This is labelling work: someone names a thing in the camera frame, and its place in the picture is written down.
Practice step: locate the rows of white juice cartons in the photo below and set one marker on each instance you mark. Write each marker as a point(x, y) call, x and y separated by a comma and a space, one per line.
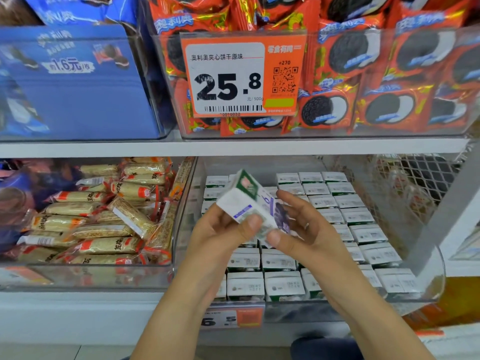
point(382, 247)

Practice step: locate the person's left hand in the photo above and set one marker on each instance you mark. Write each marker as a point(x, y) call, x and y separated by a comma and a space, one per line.
point(214, 243)

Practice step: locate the clear plastic display bin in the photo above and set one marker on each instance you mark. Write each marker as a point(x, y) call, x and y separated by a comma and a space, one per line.
point(86, 275)
point(424, 281)

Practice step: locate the blue cardboard display box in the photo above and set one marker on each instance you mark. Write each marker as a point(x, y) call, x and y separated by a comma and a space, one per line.
point(82, 93)

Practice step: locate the person's left forearm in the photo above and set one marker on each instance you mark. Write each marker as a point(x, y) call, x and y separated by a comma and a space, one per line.
point(172, 330)

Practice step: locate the stack of red cookie packets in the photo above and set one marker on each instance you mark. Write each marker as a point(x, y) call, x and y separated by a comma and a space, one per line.
point(397, 75)

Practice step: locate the faded orange price tag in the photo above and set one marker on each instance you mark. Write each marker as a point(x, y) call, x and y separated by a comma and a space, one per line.
point(22, 276)

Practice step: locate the person's right hand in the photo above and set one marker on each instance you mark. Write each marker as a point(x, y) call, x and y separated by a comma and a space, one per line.
point(319, 247)

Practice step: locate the large white orange price tag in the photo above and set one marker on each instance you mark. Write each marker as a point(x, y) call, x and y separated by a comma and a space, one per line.
point(225, 78)

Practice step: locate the person's blue jeans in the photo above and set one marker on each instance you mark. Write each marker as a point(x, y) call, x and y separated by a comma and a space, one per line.
point(322, 350)

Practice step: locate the yellow orange snack packet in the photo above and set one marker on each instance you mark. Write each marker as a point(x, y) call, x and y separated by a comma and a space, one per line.
point(450, 305)

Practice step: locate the pile of blue snack packets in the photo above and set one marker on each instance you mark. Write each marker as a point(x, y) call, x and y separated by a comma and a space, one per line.
point(19, 198)

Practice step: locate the small orange price tag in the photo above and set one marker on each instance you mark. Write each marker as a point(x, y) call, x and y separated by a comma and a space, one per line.
point(232, 318)

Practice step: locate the pile of yellow wafer bars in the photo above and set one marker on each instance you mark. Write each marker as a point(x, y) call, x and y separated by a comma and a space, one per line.
point(97, 221)

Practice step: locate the blueberry juice carton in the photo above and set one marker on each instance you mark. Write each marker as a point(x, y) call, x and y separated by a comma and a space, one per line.
point(251, 200)

